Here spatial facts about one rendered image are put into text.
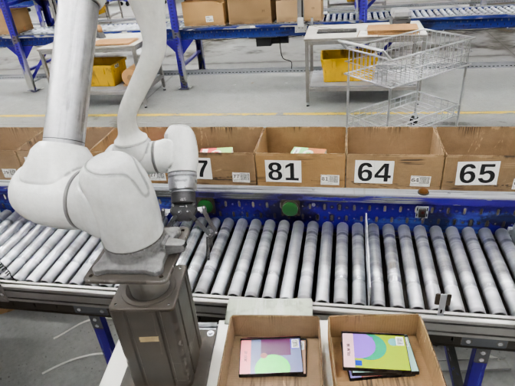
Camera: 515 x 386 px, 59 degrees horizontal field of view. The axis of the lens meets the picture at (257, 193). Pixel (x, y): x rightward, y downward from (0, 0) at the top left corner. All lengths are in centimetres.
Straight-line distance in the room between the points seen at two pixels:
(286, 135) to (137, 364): 130
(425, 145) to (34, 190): 169
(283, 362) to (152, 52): 96
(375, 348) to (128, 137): 97
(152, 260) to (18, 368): 178
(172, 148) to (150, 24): 36
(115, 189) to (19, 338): 203
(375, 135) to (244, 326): 115
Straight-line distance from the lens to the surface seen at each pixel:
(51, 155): 119
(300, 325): 149
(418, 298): 170
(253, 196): 201
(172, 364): 138
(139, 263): 114
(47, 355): 281
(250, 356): 145
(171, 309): 122
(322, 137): 222
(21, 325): 307
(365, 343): 147
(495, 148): 234
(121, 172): 105
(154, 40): 130
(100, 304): 191
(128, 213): 106
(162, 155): 140
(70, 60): 126
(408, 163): 197
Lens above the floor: 191
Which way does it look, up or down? 31 degrees down
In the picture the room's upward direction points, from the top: 5 degrees counter-clockwise
